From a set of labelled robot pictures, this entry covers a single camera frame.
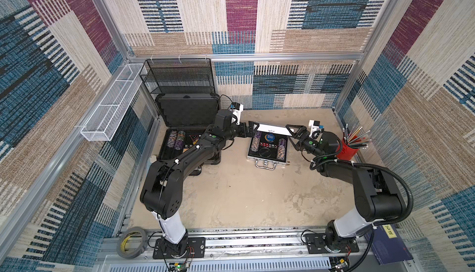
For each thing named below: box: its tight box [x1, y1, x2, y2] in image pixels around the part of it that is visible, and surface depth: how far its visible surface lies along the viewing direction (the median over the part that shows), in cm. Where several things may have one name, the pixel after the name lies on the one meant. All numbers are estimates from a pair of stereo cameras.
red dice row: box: [259, 142, 278, 149], surface depth 104 cm
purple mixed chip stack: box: [175, 130, 186, 151], surface depth 105 cm
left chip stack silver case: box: [250, 131, 262, 153], surface depth 103 cm
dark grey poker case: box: [155, 93, 221, 176], surface depth 99 cm
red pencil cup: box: [335, 137, 360, 161], surface depth 94 cm
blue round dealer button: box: [264, 133, 276, 143], surface depth 107 cm
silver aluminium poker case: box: [246, 123, 293, 171], surface depth 101 cm
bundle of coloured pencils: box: [342, 123, 372, 149], surface depth 96 cm
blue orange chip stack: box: [166, 129, 178, 148], surface depth 104 cm
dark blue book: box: [371, 223, 414, 266], surface depth 73 cm
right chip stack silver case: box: [276, 137, 287, 161], surface depth 101 cm
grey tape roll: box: [116, 226, 148, 260], surface depth 74 cm
